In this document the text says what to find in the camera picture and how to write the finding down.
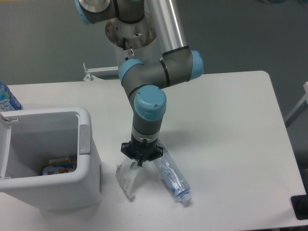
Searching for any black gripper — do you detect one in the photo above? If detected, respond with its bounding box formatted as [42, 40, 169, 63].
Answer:
[121, 135, 164, 167]

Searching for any clear white plastic wrapper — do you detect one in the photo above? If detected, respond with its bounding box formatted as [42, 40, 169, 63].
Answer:
[115, 157, 145, 200]

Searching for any crushed clear plastic bottle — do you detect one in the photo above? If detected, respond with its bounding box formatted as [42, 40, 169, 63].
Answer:
[153, 140, 192, 204]

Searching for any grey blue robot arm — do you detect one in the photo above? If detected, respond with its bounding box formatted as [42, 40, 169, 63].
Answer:
[75, 0, 204, 166]

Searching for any white open trash can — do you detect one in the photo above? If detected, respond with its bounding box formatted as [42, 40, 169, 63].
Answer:
[0, 107, 102, 210]

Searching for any colourful package in bin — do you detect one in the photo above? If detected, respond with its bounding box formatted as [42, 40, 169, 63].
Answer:
[39, 156, 77, 176]

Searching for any blue labelled bottle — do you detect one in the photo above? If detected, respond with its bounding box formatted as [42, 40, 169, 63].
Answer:
[0, 82, 23, 112]

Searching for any black clamp at table edge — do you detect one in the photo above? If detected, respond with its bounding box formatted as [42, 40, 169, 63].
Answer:
[291, 194, 308, 220]

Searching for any white pedestal foot left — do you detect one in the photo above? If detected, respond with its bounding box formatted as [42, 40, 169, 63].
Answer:
[83, 63, 119, 81]

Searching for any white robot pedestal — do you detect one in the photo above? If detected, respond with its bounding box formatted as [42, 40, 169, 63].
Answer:
[105, 12, 158, 66]

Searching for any black cable on pedestal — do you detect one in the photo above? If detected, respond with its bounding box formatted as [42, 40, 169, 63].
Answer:
[122, 37, 130, 62]

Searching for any white frame at right edge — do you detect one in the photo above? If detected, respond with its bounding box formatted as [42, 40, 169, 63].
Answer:
[284, 82, 308, 128]

